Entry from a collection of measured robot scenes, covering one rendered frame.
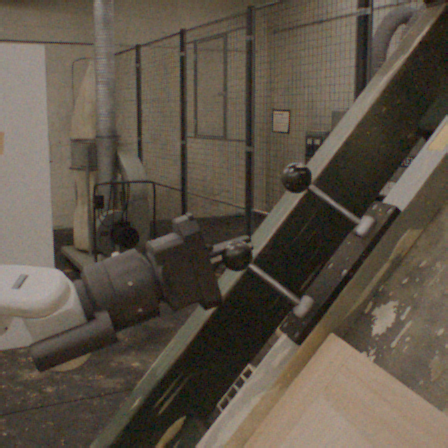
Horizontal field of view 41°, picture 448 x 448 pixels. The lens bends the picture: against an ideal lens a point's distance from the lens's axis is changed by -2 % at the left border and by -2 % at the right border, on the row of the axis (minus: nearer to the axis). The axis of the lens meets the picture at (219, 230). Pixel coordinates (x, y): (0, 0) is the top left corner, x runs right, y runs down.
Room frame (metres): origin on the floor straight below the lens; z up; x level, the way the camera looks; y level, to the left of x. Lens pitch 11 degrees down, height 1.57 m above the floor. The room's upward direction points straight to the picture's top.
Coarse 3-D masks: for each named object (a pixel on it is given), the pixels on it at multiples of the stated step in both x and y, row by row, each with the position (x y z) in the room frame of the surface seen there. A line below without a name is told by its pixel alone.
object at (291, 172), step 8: (288, 168) 0.72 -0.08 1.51; (296, 168) 0.72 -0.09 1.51; (304, 168) 0.72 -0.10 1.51; (288, 176) 0.72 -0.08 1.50; (296, 176) 0.72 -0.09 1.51; (304, 176) 0.72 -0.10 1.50; (288, 184) 0.72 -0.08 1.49; (296, 184) 0.72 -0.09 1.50; (304, 184) 0.72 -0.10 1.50; (296, 192) 0.72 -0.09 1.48; (312, 192) 0.72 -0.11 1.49; (320, 192) 0.72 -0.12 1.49; (320, 200) 0.72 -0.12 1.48; (328, 200) 0.72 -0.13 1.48; (336, 208) 0.71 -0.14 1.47; (344, 208) 0.71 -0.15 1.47; (344, 216) 0.71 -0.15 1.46; (352, 216) 0.71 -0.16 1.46; (368, 216) 0.70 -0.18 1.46; (360, 224) 0.70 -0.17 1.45; (368, 224) 0.69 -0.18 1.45; (360, 232) 0.69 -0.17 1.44; (368, 232) 0.69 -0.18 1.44
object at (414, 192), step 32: (416, 160) 0.74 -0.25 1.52; (416, 192) 0.69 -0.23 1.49; (416, 224) 0.70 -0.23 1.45; (384, 256) 0.68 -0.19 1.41; (352, 288) 0.67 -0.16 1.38; (320, 320) 0.66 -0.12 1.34; (352, 320) 0.67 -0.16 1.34; (288, 352) 0.66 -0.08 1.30; (256, 384) 0.66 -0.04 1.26; (288, 384) 0.65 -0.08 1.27; (224, 416) 0.67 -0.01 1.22; (256, 416) 0.64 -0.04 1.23
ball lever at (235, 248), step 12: (228, 252) 0.70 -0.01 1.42; (240, 252) 0.69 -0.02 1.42; (252, 252) 0.71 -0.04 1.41; (228, 264) 0.70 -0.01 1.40; (240, 264) 0.69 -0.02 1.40; (252, 264) 0.70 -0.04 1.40; (264, 276) 0.69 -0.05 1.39; (276, 288) 0.69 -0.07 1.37; (288, 300) 0.69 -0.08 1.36; (300, 300) 0.68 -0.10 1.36; (312, 300) 0.68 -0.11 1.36; (300, 312) 0.67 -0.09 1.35
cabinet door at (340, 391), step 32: (320, 352) 0.65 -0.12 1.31; (352, 352) 0.61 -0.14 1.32; (320, 384) 0.61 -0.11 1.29; (352, 384) 0.57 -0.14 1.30; (384, 384) 0.54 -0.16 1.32; (288, 416) 0.61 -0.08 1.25; (320, 416) 0.58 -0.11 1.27; (352, 416) 0.54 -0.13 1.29; (384, 416) 0.51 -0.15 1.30; (416, 416) 0.48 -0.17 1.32
